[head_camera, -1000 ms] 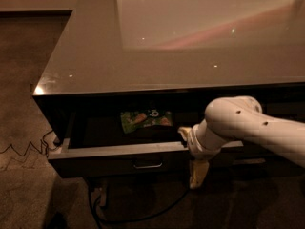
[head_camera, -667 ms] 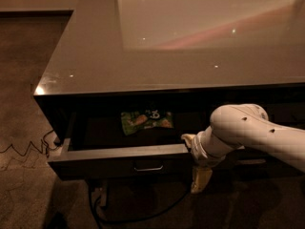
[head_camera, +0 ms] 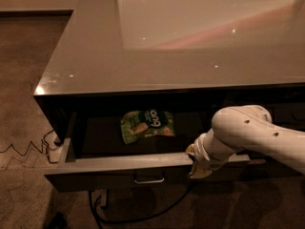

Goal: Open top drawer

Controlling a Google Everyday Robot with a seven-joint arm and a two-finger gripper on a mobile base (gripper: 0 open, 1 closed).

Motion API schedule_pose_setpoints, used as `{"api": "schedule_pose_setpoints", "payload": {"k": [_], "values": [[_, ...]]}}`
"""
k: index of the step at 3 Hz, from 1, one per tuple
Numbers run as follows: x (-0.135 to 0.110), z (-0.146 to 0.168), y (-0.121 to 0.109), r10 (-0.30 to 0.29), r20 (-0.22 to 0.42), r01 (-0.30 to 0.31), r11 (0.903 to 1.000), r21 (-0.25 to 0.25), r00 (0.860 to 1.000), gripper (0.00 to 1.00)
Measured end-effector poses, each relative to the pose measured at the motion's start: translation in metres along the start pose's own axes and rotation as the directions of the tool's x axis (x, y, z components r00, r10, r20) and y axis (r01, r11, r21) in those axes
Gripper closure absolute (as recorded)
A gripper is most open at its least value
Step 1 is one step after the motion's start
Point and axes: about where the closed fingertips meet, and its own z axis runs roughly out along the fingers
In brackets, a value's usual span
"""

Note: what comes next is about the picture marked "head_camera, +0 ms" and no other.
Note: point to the dark object on floor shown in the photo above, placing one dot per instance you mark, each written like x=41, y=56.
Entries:
x=58, y=222

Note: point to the dark grey drawer cabinet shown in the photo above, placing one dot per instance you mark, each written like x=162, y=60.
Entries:
x=177, y=56

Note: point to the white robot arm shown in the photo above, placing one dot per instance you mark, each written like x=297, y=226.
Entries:
x=238, y=128

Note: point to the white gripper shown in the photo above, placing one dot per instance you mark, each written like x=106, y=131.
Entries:
x=202, y=156

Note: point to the green snack bag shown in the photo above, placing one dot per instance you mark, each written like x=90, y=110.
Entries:
x=142, y=124

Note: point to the drawer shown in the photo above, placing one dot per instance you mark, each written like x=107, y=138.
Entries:
x=287, y=113
x=94, y=155

